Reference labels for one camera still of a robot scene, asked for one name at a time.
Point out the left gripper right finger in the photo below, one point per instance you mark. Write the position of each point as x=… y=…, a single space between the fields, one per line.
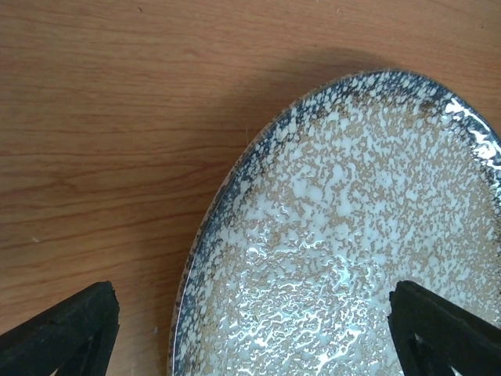
x=432 y=336

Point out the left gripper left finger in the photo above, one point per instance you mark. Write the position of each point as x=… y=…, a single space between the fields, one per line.
x=74 y=337

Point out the grey speckled large plate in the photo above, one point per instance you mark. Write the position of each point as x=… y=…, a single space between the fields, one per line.
x=368 y=180

